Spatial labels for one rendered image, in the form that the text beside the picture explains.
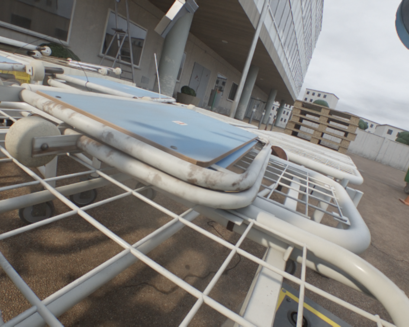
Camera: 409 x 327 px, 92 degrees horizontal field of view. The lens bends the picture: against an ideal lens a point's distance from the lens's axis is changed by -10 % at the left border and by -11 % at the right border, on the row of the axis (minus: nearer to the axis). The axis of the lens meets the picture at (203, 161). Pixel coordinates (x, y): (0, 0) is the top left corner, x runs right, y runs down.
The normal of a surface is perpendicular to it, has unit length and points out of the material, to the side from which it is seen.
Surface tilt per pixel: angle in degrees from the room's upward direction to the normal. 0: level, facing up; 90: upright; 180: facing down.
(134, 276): 0
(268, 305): 0
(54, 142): 91
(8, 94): 93
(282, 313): 0
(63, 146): 91
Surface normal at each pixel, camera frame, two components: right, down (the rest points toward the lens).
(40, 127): 0.90, 0.36
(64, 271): 0.27, -0.93
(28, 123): 0.11, -0.73
